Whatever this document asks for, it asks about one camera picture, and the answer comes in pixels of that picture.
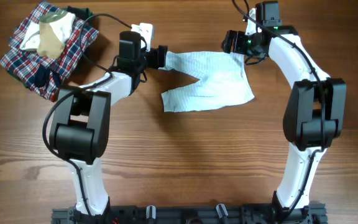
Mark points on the navy blue sock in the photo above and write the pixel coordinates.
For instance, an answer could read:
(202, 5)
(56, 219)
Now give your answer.
(42, 76)

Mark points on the light blue striped shorts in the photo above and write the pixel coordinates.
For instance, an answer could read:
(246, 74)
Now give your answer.
(222, 81)

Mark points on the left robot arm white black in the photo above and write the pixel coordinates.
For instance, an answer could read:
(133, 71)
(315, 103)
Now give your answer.
(79, 120)

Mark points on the tan sock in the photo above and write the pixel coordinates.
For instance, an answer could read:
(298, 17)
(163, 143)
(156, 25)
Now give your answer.
(50, 46)

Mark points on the dark green folded garment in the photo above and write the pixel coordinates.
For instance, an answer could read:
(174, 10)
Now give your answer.
(80, 13)

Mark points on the red blue plaid shirt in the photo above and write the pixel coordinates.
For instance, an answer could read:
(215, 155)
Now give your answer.
(23, 65)

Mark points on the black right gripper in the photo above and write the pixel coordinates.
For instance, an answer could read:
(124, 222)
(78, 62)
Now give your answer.
(238, 36)

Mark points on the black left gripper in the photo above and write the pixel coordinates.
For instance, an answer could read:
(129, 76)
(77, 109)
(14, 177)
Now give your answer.
(157, 56)

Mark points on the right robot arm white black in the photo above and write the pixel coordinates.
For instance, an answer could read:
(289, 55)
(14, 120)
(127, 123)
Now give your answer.
(314, 114)

